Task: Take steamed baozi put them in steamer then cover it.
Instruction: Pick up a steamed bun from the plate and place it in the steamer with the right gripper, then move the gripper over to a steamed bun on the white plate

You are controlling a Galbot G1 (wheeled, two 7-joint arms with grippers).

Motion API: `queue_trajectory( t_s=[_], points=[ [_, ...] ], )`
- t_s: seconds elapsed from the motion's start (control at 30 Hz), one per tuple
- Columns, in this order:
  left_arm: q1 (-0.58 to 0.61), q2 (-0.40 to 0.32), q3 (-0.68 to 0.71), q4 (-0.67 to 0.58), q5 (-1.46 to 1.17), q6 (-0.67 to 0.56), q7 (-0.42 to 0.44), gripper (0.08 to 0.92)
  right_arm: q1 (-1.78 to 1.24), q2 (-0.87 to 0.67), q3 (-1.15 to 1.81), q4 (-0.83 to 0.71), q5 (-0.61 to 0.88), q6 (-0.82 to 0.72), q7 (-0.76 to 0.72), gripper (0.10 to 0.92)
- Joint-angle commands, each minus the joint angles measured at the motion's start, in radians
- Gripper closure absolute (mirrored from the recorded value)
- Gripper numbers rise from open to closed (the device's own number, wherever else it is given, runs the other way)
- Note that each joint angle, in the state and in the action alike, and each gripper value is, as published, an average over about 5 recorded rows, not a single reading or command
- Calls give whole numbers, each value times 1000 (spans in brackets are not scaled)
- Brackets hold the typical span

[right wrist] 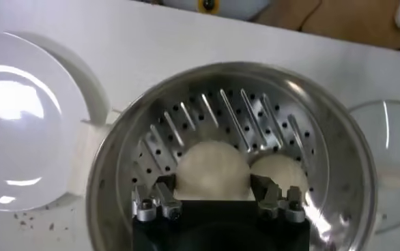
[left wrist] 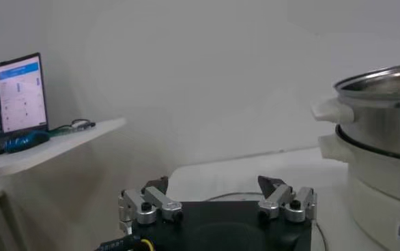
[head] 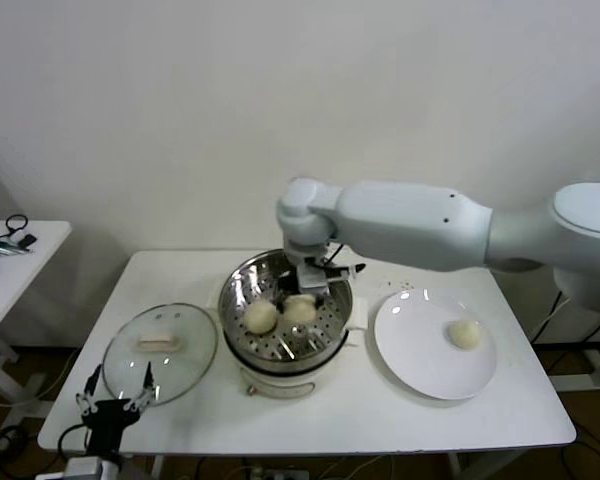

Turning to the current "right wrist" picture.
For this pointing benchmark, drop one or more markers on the round glass lid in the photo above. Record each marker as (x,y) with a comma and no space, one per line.
(398,136)

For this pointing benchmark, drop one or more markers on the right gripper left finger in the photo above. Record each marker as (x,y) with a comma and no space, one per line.
(167,201)

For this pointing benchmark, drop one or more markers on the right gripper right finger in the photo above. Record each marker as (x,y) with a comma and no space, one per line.
(270,201)

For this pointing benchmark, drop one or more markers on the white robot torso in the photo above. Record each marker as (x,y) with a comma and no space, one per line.
(234,8)

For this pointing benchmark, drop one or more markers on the round white plate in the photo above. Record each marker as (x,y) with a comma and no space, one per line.
(32,153)

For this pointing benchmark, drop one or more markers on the scattered brown crumbs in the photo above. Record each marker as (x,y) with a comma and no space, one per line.
(22,222)

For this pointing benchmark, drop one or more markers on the perforated steel steamer basket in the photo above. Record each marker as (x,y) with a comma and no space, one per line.
(237,116)

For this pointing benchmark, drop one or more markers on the white steamed baozi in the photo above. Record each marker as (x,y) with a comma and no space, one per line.
(282,170)
(213,170)

